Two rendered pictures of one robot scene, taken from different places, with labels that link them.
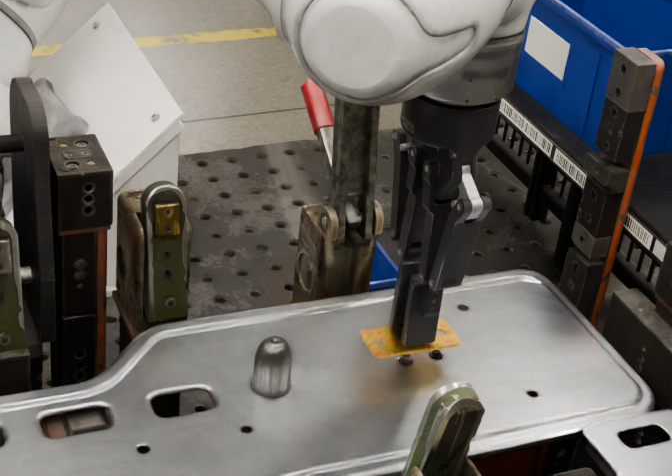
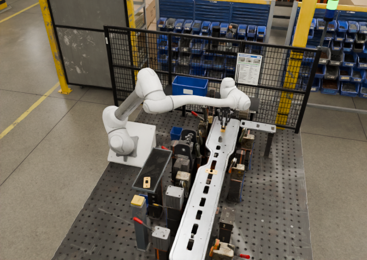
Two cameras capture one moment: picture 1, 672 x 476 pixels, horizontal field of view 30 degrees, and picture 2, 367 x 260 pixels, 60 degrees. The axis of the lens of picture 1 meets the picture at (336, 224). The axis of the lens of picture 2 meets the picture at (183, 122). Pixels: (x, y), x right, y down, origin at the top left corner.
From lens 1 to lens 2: 1.91 m
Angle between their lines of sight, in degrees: 40
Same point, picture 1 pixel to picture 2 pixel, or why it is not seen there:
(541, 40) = (186, 91)
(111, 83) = (134, 129)
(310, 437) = (229, 142)
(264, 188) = not seen: hidden behind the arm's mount
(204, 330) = (208, 141)
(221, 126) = (52, 133)
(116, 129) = (144, 134)
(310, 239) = (202, 127)
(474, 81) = not seen: hidden behind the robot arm
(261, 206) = not seen: hidden behind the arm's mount
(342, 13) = (247, 104)
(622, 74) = (212, 91)
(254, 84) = (45, 121)
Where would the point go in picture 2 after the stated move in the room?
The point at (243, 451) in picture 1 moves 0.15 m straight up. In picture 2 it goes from (228, 146) to (230, 131)
